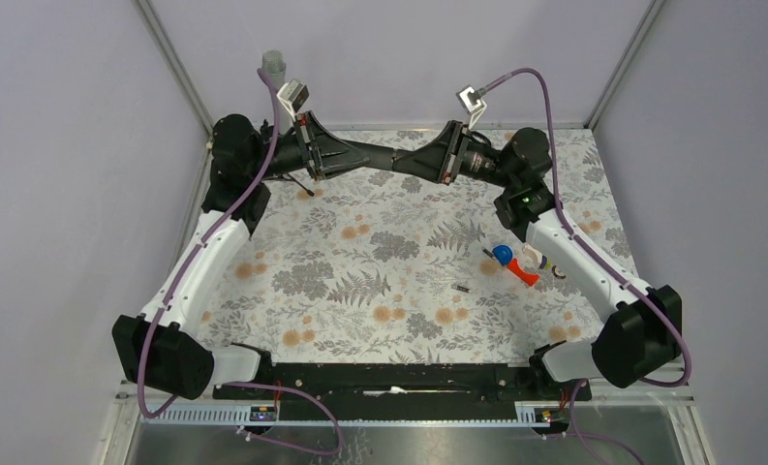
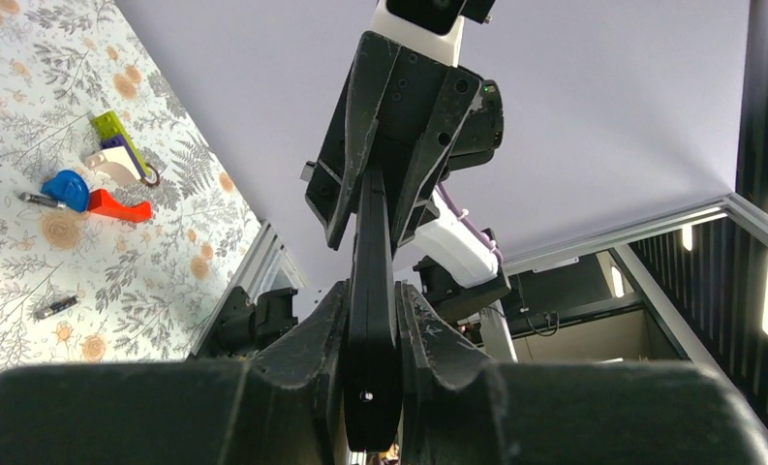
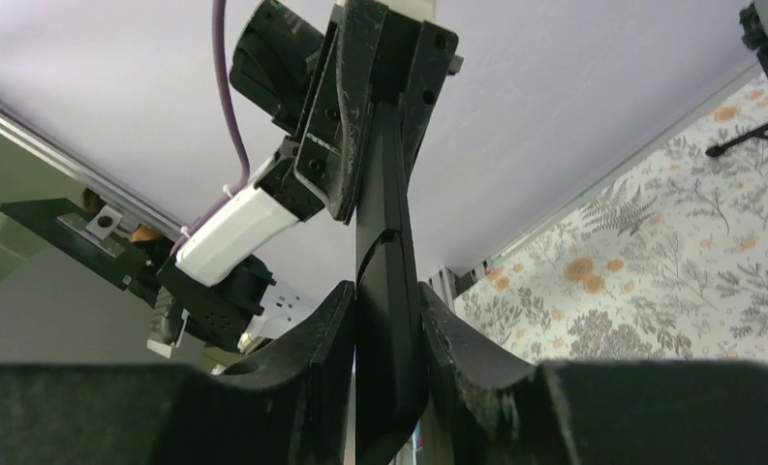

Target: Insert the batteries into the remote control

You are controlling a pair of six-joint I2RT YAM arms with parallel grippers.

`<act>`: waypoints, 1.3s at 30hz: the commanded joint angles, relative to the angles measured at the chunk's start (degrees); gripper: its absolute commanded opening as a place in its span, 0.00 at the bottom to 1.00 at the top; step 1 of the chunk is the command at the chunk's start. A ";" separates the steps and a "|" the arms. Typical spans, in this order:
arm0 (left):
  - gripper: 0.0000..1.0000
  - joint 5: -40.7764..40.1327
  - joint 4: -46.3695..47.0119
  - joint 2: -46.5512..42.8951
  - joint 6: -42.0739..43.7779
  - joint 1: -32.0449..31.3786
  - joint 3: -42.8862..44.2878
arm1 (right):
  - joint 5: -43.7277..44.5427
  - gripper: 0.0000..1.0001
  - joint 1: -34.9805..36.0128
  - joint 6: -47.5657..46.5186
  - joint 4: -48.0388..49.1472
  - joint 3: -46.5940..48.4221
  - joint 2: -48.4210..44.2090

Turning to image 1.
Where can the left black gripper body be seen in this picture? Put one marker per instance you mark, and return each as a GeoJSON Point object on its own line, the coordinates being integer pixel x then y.
{"type": "Point", "coordinates": [303, 123]}

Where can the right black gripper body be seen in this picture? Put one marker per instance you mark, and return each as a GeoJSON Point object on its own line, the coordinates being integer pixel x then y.
{"type": "Point", "coordinates": [464, 150]}

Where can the black remote control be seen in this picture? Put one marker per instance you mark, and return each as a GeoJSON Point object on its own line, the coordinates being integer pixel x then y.
{"type": "Point", "coordinates": [374, 156]}

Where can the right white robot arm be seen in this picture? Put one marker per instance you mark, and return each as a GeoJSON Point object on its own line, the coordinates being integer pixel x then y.
{"type": "Point", "coordinates": [640, 340]}

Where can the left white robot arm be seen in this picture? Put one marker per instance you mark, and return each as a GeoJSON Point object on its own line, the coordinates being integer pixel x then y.
{"type": "Point", "coordinates": [159, 348]}

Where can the black tripod microphone stand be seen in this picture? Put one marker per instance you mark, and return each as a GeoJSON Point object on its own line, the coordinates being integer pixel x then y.
{"type": "Point", "coordinates": [294, 179]}

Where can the silver microphone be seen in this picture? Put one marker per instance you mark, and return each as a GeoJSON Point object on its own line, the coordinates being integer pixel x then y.
{"type": "Point", "coordinates": [274, 66]}

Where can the floral patterned mat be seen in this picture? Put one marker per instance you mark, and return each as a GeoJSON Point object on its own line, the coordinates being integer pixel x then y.
{"type": "Point", "coordinates": [363, 272]}

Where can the blue and orange toy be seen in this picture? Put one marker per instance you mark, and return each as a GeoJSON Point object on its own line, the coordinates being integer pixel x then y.
{"type": "Point", "coordinates": [505, 257]}

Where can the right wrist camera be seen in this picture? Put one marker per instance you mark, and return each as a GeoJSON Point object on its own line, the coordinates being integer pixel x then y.
{"type": "Point", "coordinates": [473, 104]}

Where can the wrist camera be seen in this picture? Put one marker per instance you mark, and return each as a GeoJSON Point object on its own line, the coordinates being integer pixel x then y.
{"type": "Point", "coordinates": [292, 96]}
{"type": "Point", "coordinates": [473, 104]}

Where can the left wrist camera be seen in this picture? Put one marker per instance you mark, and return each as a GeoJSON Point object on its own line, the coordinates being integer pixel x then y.
{"type": "Point", "coordinates": [292, 96]}

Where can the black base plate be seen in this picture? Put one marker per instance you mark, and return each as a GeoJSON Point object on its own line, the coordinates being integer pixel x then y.
{"type": "Point", "coordinates": [393, 392]}

